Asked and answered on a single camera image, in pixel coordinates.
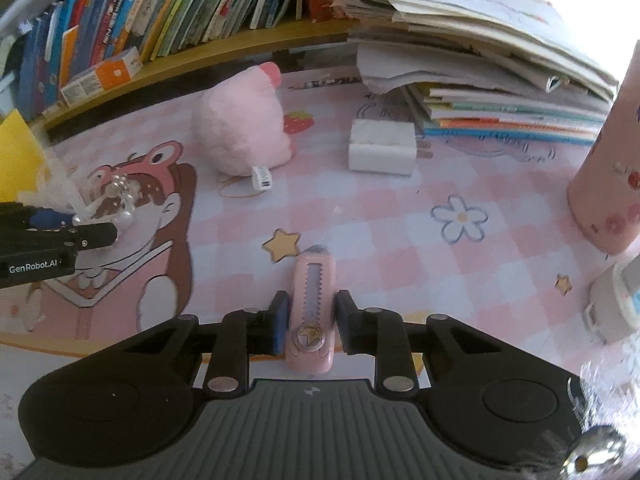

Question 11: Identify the pearl ribbon hair accessory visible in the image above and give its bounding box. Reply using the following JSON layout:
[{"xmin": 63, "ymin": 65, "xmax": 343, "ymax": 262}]
[{"xmin": 17, "ymin": 148, "xmax": 142, "ymax": 231}]

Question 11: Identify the pink utility knife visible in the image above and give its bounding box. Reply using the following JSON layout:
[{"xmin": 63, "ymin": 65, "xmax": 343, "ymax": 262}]
[{"xmin": 285, "ymin": 245, "xmax": 336, "ymax": 375}]

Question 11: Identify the white power adapter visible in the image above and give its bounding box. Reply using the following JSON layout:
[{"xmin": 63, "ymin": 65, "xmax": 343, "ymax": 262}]
[{"xmin": 348, "ymin": 119, "xmax": 418, "ymax": 177}]

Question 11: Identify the pink plush toy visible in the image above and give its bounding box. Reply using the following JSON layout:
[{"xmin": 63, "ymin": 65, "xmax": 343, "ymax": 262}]
[{"xmin": 193, "ymin": 62, "xmax": 295, "ymax": 177}]

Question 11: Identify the yellow cardboard box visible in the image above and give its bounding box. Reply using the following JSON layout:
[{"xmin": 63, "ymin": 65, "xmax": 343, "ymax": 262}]
[{"xmin": 0, "ymin": 108, "xmax": 51, "ymax": 206}]

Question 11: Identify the usmile box on shelf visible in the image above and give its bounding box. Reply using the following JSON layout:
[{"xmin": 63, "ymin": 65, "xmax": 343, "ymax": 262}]
[{"xmin": 61, "ymin": 47, "xmax": 142, "ymax": 106}]

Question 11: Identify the white power strip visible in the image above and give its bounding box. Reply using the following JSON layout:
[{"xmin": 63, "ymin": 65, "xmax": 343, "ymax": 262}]
[{"xmin": 584, "ymin": 257, "xmax": 639, "ymax": 344}]

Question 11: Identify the row of leaning books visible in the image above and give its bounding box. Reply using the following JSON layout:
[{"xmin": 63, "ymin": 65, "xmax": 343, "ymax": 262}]
[{"xmin": 1, "ymin": 0, "xmax": 302, "ymax": 120}]

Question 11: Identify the pink cylindrical container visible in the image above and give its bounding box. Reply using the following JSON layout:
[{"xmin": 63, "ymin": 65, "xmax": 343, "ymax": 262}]
[{"xmin": 567, "ymin": 51, "xmax": 640, "ymax": 255}]

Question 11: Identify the wooden bookshelf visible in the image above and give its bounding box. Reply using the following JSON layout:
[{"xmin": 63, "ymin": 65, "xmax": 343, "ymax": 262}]
[{"xmin": 30, "ymin": 20, "xmax": 357, "ymax": 130}]

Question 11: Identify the stack of papers and books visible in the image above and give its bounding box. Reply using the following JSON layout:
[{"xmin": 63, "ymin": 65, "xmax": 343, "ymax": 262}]
[{"xmin": 332, "ymin": 0, "xmax": 618, "ymax": 145}]

